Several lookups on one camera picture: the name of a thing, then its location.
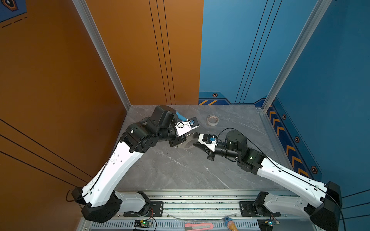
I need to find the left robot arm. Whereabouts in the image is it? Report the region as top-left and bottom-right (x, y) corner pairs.
(71, 105), (199, 223)

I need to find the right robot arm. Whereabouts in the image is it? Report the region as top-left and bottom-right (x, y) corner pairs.
(194, 130), (344, 231)

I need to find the blue toy microphone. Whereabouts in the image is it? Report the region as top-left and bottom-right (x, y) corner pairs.
(176, 112), (188, 122)

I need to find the masking tape roll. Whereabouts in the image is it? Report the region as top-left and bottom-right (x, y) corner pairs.
(207, 115), (219, 126)

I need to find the toy ice cream cone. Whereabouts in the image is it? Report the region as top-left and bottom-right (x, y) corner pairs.
(224, 217), (238, 231)

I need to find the pink utility knife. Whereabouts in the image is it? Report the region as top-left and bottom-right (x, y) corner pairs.
(184, 223), (214, 231)

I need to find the right circuit board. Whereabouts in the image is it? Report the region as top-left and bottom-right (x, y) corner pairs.
(257, 219), (280, 231)

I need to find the circuit board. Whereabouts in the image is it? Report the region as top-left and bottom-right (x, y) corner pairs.
(133, 219), (153, 231)
(257, 219), (280, 231)

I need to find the left circuit board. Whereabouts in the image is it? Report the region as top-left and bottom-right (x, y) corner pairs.
(133, 219), (153, 231)

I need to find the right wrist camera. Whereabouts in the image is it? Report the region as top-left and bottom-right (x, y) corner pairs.
(198, 134), (218, 152)

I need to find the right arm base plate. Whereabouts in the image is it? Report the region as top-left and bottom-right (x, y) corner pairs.
(239, 201), (281, 217)

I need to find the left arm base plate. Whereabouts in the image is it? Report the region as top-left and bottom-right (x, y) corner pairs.
(123, 201), (164, 218)

